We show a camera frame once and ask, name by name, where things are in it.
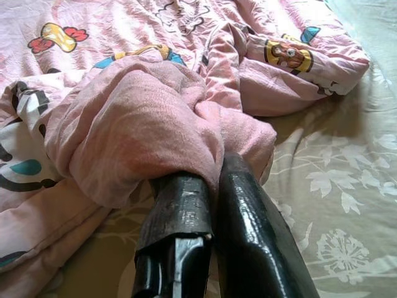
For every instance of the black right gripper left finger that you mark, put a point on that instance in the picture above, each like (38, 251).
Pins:
(180, 211)

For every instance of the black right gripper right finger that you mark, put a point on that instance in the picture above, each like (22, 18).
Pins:
(254, 242)

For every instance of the pink cartoon print quilt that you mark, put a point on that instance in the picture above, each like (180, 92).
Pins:
(139, 124)

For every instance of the bed with beige floral sheet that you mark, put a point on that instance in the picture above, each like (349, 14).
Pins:
(341, 186)

